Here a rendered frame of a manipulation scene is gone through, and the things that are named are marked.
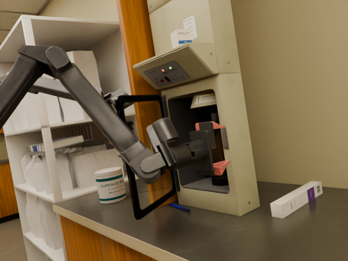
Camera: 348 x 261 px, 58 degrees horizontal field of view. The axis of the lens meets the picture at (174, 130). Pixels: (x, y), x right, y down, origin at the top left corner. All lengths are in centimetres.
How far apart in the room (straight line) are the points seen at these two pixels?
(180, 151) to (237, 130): 37
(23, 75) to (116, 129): 29
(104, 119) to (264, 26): 90
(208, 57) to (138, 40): 40
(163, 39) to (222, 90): 35
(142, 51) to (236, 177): 63
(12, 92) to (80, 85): 17
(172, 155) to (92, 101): 24
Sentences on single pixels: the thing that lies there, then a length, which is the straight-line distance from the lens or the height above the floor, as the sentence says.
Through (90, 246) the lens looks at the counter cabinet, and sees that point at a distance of 151.
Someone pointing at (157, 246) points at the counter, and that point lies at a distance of 96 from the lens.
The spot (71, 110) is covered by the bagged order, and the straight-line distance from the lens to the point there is 213.
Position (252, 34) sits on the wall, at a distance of 149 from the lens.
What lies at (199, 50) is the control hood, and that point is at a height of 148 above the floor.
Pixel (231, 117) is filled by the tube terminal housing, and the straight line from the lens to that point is 105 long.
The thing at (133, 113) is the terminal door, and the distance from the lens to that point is 105.
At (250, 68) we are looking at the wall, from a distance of 149.
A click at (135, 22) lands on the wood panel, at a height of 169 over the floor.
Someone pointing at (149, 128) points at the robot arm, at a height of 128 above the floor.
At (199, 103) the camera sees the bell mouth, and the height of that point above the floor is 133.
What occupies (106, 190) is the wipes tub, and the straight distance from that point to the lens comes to 151.
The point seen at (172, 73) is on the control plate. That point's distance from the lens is 110.
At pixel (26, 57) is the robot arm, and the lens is 92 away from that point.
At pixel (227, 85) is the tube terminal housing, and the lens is 105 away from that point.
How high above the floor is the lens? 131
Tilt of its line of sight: 3 degrees down
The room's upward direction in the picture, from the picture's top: 9 degrees counter-clockwise
